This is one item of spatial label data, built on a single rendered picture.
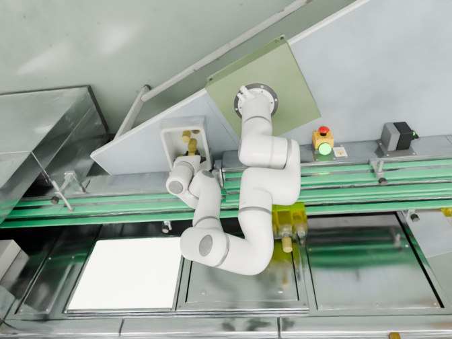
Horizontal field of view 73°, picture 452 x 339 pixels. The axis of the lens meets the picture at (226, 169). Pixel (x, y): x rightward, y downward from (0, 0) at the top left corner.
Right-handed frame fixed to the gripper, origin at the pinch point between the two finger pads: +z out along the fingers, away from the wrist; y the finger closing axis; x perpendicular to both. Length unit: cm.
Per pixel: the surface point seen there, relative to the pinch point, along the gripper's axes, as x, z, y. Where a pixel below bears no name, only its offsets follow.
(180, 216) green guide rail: -24.1, -8.7, -7.6
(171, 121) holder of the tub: 15.8, -2.0, -5.4
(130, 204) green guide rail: -16.2, -10.1, -27.9
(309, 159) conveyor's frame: -4.6, -2.7, 47.4
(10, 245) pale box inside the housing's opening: -30, -17, -86
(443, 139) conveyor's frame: -4, 5, 100
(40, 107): 19, 43, -93
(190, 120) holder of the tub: 15.4, -2.4, 2.3
